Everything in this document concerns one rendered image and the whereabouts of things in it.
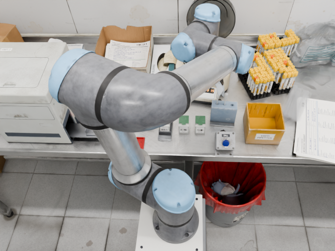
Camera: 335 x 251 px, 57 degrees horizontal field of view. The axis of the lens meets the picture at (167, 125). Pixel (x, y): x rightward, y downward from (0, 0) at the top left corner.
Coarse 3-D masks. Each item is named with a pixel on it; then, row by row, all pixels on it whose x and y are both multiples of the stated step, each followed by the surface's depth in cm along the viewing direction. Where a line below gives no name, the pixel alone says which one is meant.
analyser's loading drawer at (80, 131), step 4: (68, 124) 128; (72, 124) 128; (76, 124) 128; (80, 124) 127; (68, 128) 126; (72, 128) 126; (76, 128) 126; (80, 128) 126; (84, 128) 126; (68, 132) 125; (72, 132) 125; (76, 132) 125; (80, 132) 125; (84, 132) 125; (88, 132) 125; (92, 132) 125; (72, 136) 124; (76, 136) 124; (80, 136) 124; (84, 136) 124; (88, 136) 124; (92, 136) 123
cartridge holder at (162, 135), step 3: (171, 123) 126; (171, 126) 127; (159, 129) 125; (171, 129) 127; (159, 132) 124; (162, 132) 124; (165, 132) 124; (168, 132) 124; (171, 132) 126; (159, 135) 126; (162, 135) 125; (165, 135) 125; (168, 135) 125; (171, 135) 126; (159, 138) 125; (162, 138) 125; (165, 138) 125; (168, 138) 124
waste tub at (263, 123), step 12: (252, 108) 125; (264, 108) 124; (276, 108) 124; (252, 120) 129; (264, 120) 128; (276, 120) 126; (252, 132) 116; (264, 132) 116; (276, 132) 115; (276, 144) 122
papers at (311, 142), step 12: (312, 108) 130; (324, 108) 130; (312, 120) 127; (324, 120) 126; (300, 132) 123; (312, 132) 123; (324, 132) 123; (300, 144) 120; (312, 144) 120; (324, 144) 119; (300, 156) 118; (312, 156) 117; (324, 156) 116
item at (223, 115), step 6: (222, 102) 123; (228, 102) 123; (234, 102) 123; (216, 108) 122; (222, 108) 121; (228, 108) 121; (234, 108) 121; (210, 114) 130; (216, 114) 125; (222, 114) 124; (228, 114) 124; (234, 114) 123; (210, 120) 128; (216, 120) 128; (222, 120) 127; (228, 120) 127; (234, 120) 126; (228, 126) 128
